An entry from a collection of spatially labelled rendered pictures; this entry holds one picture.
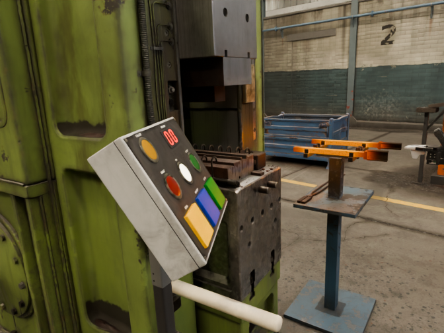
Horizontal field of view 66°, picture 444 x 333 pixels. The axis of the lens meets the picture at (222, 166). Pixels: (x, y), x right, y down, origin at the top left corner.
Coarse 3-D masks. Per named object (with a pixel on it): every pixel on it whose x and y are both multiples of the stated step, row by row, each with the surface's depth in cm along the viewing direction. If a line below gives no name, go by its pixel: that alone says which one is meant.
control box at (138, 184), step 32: (160, 128) 78; (96, 160) 61; (128, 160) 60; (160, 160) 69; (128, 192) 61; (160, 192) 61; (192, 192) 75; (160, 224) 62; (160, 256) 64; (192, 256) 63
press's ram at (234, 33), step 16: (176, 0) 112; (192, 0) 109; (208, 0) 106; (224, 0) 111; (240, 0) 119; (176, 16) 113; (192, 16) 110; (208, 16) 107; (224, 16) 111; (240, 16) 120; (192, 32) 112; (208, 32) 108; (224, 32) 112; (240, 32) 121; (192, 48) 113; (208, 48) 110; (224, 48) 113; (240, 48) 122; (256, 48) 132
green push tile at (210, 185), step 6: (210, 180) 88; (204, 186) 84; (210, 186) 86; (216, 186) 90; (210, 192) 84; (216, 192) 87; (216, 198) 85; (222, 198) 89; (216, 204) 85; (222, 204) 87
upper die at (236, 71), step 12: (192, 60) 120; (204, 60) 117; (216, 60) 115; (228, 60) 116; (240, 60) 123; (180, 72) 124; (192, 72) 121; (204, 72) 118; (216, 72) 116; (228, 72) 117; (240, 72) 124; (192, 84) 122; (204, 84) 120; (216, 84) 117; (228, 84) 118; (240, 84) 125
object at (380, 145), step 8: (328, 144) 184; (336, 144) 181; (344, 144) 179; (352, 144) 177; (360, 144) 175; (368, 144) 172; (376, 144) 170; (384, 144) 169; (392, 144) 166; (400, 144) 164
